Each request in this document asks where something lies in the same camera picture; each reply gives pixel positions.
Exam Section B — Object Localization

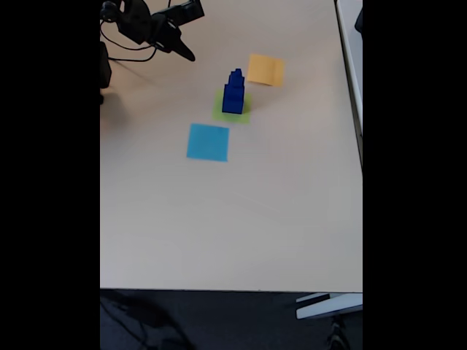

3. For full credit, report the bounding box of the green paper square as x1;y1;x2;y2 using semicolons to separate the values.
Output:
212;89;253;125

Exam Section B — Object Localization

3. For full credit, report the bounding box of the yellow paper square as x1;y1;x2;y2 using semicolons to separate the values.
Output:
246;53;285;88

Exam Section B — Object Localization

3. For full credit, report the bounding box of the light blue paper square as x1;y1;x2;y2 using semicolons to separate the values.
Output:
185;122;231;163

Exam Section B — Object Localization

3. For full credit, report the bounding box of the large blue cube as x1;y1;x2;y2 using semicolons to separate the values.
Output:
221;85;244;115

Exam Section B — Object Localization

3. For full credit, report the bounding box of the white neighbouring table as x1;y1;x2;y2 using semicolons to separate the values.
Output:
334;0;363;172

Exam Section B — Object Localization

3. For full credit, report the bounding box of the white table foot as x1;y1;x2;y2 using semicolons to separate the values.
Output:
295;292;363;320

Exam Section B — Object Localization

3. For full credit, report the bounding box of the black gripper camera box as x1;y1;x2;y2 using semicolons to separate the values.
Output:
155;0;206;27

